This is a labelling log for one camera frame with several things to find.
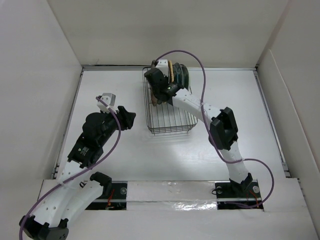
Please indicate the mint green flower plate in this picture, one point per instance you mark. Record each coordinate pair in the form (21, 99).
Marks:
(186, 77)

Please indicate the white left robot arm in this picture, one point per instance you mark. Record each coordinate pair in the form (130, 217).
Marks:
(77, 186)

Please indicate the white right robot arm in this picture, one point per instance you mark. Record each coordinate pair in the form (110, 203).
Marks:
(220, 124)

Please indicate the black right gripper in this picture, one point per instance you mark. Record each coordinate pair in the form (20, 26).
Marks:
(166, 77)

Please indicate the grey wire dish rack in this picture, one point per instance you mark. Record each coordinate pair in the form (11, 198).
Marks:
(165, 118)

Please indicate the teal scalloped plate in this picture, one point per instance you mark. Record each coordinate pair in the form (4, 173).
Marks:
(177, 73)

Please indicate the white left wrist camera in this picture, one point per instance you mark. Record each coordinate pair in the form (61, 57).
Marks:
(106, 102)

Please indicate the blue floral white plate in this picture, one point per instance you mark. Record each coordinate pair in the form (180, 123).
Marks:
(182, 77)

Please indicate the foil-taped front rail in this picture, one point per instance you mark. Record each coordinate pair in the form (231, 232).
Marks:
(177, 195)

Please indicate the square woven bamboo tray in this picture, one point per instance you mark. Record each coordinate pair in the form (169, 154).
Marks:
(170, 71)

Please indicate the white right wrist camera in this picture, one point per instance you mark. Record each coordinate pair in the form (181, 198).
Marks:
(162, 65)

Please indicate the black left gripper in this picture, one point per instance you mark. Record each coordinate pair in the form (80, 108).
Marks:
(126, 118)

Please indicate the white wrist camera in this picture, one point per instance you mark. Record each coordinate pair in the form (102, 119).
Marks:
(162, 65)
(106, 102)

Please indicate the brown speckled plate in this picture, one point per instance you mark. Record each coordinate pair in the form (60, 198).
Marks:
(154, 100)

